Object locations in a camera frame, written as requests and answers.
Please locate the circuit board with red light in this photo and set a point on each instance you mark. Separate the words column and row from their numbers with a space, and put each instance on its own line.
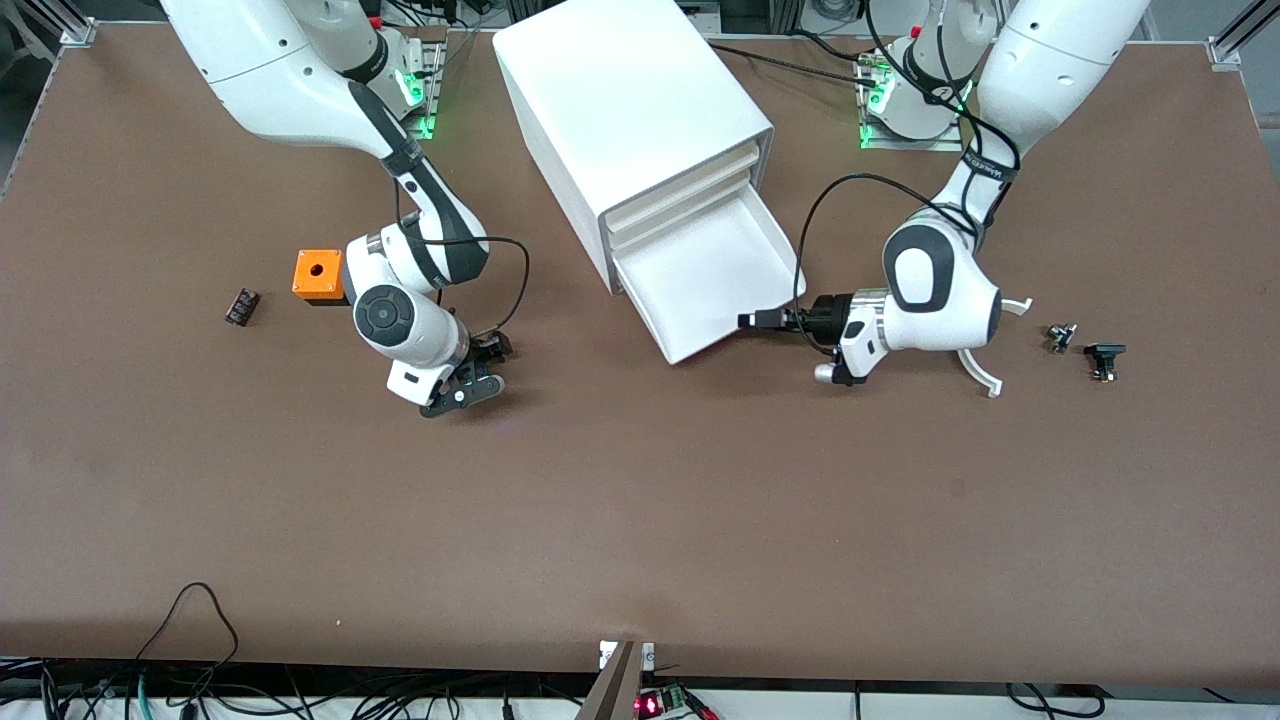
column 655, row 703

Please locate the small black ribbed component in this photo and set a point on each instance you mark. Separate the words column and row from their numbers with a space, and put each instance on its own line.
column 242, row 307

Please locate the small silver metal fitting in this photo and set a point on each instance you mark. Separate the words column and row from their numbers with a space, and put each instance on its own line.
column 1060, row 338

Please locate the white plastic drawer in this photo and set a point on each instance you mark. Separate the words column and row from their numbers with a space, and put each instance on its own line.
column 690, row 186
column 720, row 270
column 690, row 205

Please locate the black flat-head switch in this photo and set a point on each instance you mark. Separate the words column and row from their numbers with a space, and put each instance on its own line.
column 1104, row 351

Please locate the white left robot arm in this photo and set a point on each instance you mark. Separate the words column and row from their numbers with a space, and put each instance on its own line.
column 1050, row 70

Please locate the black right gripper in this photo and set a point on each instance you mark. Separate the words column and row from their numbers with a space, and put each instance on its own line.
column 490, row 347

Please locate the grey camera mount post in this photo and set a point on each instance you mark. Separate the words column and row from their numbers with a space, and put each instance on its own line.
column 612, row 695

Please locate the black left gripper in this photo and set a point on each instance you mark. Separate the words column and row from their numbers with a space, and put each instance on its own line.
column 826, row 314

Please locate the aluminium frame profile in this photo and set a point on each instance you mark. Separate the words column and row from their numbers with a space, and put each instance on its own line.
column 1228, row 45
column 70, row 25

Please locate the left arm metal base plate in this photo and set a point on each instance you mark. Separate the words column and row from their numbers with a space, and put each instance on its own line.
column 905, row 146

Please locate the orange box with black base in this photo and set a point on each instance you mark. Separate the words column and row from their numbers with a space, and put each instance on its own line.
column 315, row 272

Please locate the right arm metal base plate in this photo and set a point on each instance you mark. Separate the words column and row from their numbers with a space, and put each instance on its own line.
column 432, row 100

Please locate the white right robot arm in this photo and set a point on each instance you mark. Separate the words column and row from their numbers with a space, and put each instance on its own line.
column 270, row 80

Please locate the white drawer cabinet housing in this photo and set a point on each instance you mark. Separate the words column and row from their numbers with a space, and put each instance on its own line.
column 620, row 90

